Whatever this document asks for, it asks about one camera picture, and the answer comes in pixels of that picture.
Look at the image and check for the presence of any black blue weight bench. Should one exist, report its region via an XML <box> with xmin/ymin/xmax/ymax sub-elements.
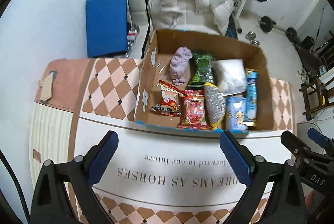
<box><xmin>225</xmin><ymin>13</ymin><xmax>238</xmax><ymax>39</ymax></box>

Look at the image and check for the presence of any white puffer jacket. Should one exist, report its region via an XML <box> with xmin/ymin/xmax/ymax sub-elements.
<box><xmin>147</xmin><ymin>0</ymin><xmax>234</xmax><ymax>36</ymax></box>

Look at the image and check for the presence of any green wet wipes pack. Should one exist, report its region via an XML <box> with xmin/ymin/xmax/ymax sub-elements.
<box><xmin>187</xmin><ymin>51</ymin><xmax>215</xmax><ymax>90</ymax></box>

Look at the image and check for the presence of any dark wooden chair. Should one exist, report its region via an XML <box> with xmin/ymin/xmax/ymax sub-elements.
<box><xmin>299</xmin><ymin>78</ymin><xmax>333</xmax><ymax>121</ymax></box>

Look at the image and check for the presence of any silver yellow scrub sponge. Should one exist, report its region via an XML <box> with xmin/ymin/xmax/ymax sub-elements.
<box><xmin>204</xmin><ymin>82</ymin><xmax>226</xmax><ymax>130</ymax></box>

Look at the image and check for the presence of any blue folded mat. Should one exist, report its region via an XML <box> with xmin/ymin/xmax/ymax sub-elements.
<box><xmin>85</xmin><ymin>0</ymin><xmax>129</xmax><ymax>58</ymax></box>

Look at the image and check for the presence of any floor barbell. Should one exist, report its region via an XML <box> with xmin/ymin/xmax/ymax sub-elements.
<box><xmin>259</xmin><ymin>16</ymin><xmax>298</xmax><ymax>43</ymax></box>

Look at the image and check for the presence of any blue tissue pack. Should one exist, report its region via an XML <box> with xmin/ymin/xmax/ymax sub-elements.
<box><xmin>225</xmin><ymin>96</ymin><xmax>247</xmax><ymax>134</ymax></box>

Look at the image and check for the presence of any checkered table mat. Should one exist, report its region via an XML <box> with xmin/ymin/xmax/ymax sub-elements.
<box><xmin>74</xmin><ymin>57</ymin><xmax>299</xmax><ymax>224</ymax></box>

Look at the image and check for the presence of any cardboard scrap on table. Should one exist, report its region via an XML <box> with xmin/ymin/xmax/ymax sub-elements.
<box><xmin>37</xmin><ymin>70</ymin><xmax>58</xmax><ymax>104</ymax></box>

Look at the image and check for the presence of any chrome dumbbell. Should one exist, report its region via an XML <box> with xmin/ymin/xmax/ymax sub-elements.
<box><xmin>245</xmin><ymin>31</ymin><xmax>260</xmax><ymax>47</ymax></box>

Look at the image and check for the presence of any light blue snack tube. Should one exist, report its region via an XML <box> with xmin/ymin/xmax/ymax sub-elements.
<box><xmin>244</xmin><ymin>68</ymin><xmax>258</xmax><ymax>127</ymax></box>

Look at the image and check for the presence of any white soft bag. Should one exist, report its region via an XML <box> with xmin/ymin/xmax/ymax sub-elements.
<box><xmin>211</xmin><ymin>59</ymin><xmax>247</xmax><ymax>96</ymax></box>

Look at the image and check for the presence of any purple cloth bundle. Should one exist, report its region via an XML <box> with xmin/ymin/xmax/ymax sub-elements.
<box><xmin>169</xmin><ymin>47</ymin><xmax>192</xmax><ymax>86</ymax></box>

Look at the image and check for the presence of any red wet wipes pack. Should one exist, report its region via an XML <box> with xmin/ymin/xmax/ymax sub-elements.
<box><xmin>178</xmin><ymin>90</ymin><xmax>209</xmax><ymax>130</ymax></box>

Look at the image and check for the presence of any grey round chair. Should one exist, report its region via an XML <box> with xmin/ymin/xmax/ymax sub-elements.
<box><xmin>297</xmin><ymin>122</ymin><xmax>318</xmax><ymax>142</ymax></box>

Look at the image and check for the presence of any panda snack bag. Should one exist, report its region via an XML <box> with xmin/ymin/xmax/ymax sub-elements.
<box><xmin>150</xmin><ymin>80</ymin><xmax>187</xmax><ymax>116</ymax></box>

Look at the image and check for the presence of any open cardboard box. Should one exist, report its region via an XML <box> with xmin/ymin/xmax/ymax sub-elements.
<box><xmin>134</xmin><ymin>29</ymin><xmax>273</xmax><ymax>130</ymax></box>

